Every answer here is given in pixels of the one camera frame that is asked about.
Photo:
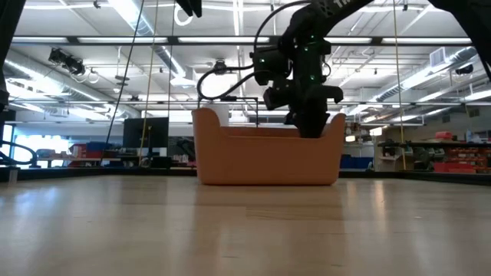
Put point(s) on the round black ceiling camera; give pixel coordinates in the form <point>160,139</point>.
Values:
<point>219,64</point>

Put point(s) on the orange plastic bin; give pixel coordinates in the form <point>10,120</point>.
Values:
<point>268,161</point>

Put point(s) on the black ceiling speaker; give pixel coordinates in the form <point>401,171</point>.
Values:
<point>464,69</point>

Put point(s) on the white banner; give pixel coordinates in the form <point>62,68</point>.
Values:
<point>222,109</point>

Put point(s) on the silver ceiling duct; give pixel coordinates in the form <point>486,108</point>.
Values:
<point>138,23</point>

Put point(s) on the black monitor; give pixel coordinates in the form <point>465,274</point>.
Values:
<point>145,132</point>

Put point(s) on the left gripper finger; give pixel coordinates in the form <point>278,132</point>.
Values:
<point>193,7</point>

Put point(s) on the black overhead light bar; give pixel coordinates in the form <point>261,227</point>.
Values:
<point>172,40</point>

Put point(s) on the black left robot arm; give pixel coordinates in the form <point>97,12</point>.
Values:
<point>7,38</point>

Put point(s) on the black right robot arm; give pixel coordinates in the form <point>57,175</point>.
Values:
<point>326,15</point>

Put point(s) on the red parts shelf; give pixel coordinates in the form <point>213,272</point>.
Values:
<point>460,159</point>

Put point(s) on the red and blue bins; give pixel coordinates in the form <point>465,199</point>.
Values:
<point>96,147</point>

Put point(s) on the black ceiling camera cluster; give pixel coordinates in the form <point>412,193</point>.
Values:
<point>73,65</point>

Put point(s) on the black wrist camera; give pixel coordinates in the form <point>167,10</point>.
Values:
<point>278,99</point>

